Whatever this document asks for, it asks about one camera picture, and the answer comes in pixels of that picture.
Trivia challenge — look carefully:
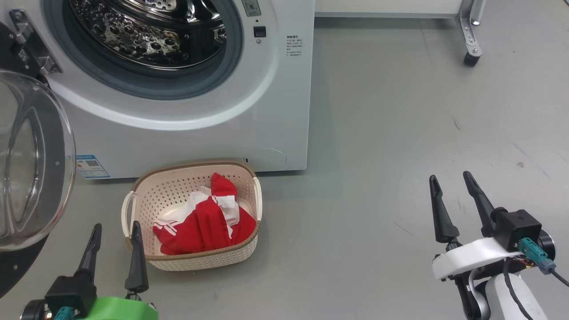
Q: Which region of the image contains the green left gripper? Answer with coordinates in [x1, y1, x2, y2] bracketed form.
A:
[76, 221, 159, 320]

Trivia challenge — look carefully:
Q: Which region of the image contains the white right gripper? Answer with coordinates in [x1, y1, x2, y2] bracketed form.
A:
[429, 171, 521, 320]

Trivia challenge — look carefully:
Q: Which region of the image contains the red and white garment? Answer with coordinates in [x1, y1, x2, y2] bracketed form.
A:
[152, 172, 257, 256]

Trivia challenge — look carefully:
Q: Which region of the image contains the round black glass washer door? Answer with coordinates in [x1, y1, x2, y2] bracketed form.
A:
[0, 10, 77, 299]

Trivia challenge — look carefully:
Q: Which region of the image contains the cream perforated laundry basket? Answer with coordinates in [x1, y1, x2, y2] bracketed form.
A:
[121, 160, 263, 272]

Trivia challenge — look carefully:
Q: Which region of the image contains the white washing machine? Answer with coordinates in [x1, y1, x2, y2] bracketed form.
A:
[0, 0, 315, 180]

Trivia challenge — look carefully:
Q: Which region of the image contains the blue energy label sticker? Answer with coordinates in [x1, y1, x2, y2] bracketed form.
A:
[76, 154, 111, 180]

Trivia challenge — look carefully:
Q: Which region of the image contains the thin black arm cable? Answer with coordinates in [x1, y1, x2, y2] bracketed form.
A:
[504, 260, 534, 320]

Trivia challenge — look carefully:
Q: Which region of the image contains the white board on caster frame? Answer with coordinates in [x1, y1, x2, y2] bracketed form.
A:
[315, 0, 485, 67]

